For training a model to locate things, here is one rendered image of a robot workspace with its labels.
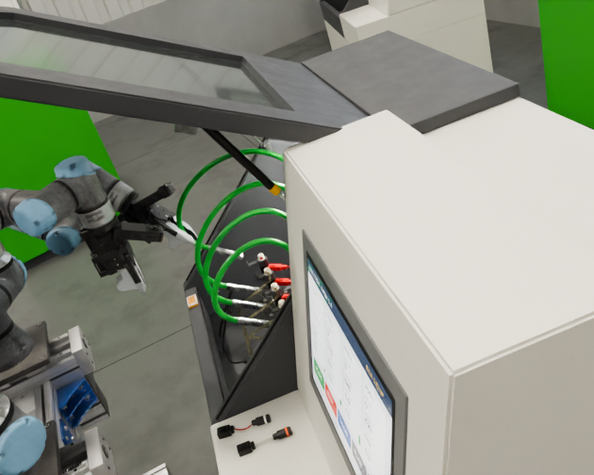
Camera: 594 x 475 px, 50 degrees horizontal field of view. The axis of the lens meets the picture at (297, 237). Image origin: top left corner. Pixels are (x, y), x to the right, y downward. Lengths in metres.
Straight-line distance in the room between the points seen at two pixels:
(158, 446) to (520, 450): 2.43
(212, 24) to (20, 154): 3.99
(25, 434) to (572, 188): 1.08
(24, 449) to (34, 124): 3.64
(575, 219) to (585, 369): 0.31
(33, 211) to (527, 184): 0.92
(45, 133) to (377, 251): 4.17
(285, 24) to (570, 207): 7.69
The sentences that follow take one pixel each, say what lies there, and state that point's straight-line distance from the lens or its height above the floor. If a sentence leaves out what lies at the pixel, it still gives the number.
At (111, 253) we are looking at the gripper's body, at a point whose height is 1.38.
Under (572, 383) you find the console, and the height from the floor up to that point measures 1.47.
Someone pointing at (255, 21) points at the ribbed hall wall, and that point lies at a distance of 8.44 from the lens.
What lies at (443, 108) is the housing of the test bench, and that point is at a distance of 1.36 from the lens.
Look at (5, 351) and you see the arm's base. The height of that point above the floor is 1.09.
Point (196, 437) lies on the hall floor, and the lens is 3.01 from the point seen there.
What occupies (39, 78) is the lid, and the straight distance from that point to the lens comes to 1.17.
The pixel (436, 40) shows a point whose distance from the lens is 4.51.
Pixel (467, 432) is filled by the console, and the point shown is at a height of 1.47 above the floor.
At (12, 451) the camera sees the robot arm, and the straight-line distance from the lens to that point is 1.40.
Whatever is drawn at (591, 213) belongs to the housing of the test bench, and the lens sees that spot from 1.01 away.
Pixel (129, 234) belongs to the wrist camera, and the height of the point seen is 1.41.
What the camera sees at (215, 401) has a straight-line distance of 1.65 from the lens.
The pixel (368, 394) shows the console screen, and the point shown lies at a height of 1.35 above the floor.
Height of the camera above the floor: 2.01
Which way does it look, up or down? 30 degrees down
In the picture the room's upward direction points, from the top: 19 degrees counter-clockwise
